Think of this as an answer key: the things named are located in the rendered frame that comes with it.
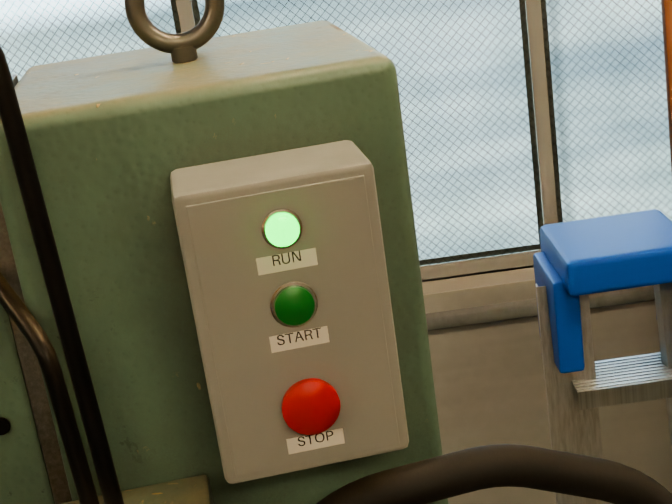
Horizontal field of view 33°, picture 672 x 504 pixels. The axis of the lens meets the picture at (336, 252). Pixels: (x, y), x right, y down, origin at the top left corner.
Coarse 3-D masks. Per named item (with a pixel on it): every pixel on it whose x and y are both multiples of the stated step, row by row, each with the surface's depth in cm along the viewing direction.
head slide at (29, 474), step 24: (0, 312) 64; (0, 336) 65; (0, 360) 65; (0, 384) 65; (24, 384) 66; (0, 408) 66; (24, 408) 66; (0, 432) 66; (24, 432) 67; (0, 456) 67; (24, 456) 67; (0, 480) 67; (24, 480) 67; (48, 480) 68
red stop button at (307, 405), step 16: (304, 384) 57; (320, 384) 57; (288, 400) 57; (304, 400) 57; (320, 400) 57; (336, 400) 57; (288, 416) 57; (304, 416) 57; (320, 416) 57; (336, 416) 57; (304, 432) 57; (320, 432) 58
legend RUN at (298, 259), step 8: (312, 248) 55; (272, 256) 55; (280, 256) 55; (288, 256) 55; (296, 256) 55; (304, 256) 55; (312, 256) 56; (264, 264) 55; (272, 264) 55; (280, 264) 55; (288, 264) 55; (296, 264) 56; (304, 264) 56; (312, 264) 56; (264, 272) 55; (272, 272) 55
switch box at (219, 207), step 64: (192, 192) 54; (256, 192) 54; (320, 192) 55; (192, 256) 55; (256, 256) 55; (320, 256) 56; (384, 256) 57; (256, 320) 56; (320, 320) 57; (384, 320) 57; (256, 384) 57; (384, 384) 58; (256, 448) 58; (320, 448) 59; (384, 448) 59
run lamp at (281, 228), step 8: (280, 208) 55; (272, 216) 54; (280, 216) 54; (288, 216) 54; (296, 216) 55; (264, 224) 54; (272, 224) 54; (280, 224) 54; (288, 224) 54; (296, 224) 54; (264, 232) 55; (272, 232) 54; (280, 232) 54; (288, 232) 54; (296, 232) 54; (272, 240) 54; (280, 240) 54; (288, 240) 54; (296, 240) 55; (280, 248) 55
